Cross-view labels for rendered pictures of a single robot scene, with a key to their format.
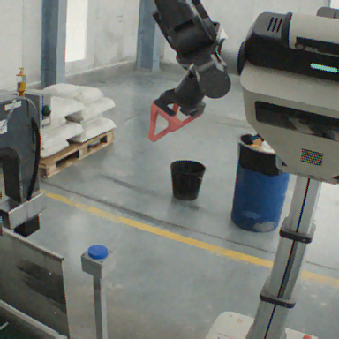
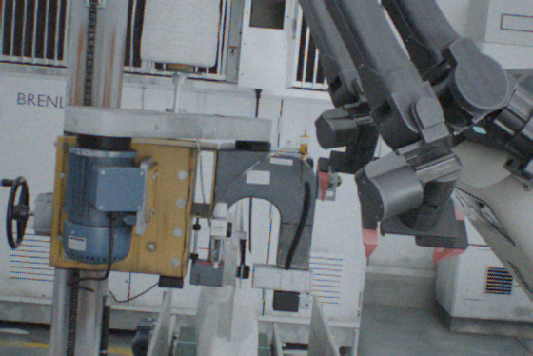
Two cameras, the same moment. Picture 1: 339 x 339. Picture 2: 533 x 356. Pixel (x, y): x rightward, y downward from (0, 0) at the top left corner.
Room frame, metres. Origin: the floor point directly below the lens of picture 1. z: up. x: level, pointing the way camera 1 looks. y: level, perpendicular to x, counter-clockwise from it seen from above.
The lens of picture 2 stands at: (-0.14, -1.48, 1.52)
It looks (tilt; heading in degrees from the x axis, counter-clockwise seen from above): 7 degrees down; 63
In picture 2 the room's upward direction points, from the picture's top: 5 degrees clockwise
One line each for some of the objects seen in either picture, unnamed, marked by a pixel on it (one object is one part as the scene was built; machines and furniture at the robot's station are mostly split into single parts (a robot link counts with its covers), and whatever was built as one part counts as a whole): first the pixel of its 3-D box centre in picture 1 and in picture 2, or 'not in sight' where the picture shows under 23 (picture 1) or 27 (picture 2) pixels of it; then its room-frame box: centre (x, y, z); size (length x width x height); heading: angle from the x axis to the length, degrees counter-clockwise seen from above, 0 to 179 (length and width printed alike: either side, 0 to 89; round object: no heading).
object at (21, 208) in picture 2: not in sight; (16, 212); (0.32, 0.71, 1.13); 0.18 x 0.11 x 0.18; 65
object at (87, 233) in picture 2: not in sight; (99, 204); (0.44, 0.41, 1.21); 0.15 x 0.15 x 0.25
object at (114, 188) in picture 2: not in sight; (115, 192); (0.44, 0.31, 1.25); 0.10 x 0.08 x 0.12; 0
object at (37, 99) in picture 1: (34, 109); (325, 180); (0.97, 0.34, 1.29); 0.08 x 0.05 x 0.09; 65
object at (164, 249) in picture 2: not in sight; (125, 200); (0.56, 0.62, 1.18); 0.34 x 0.25 x 0.31; 155
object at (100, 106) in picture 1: (84, 107); not in sight; (4.17, 0.90, 0.44); 0.68 x 0.44 x 0.15; 155
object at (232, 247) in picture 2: not in sight; (230, 258); (0.78, 0.43, 1.08); 0.03 x 0.01 x 0.13; 155
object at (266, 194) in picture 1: (261, 182); not in sight; (2.80, -0.73, 0.32); 0.51 x 0.48 x 0.65; 155
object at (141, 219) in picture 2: not in sight; (141, 190); (0.54, 0.44, 1.23); 0.28 x 0.07 x 0.16; 65
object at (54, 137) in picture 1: (48, 132); not in sight; (3.61, 1.13, 0.32); 0.66 x 0.43 x 0.15; 157
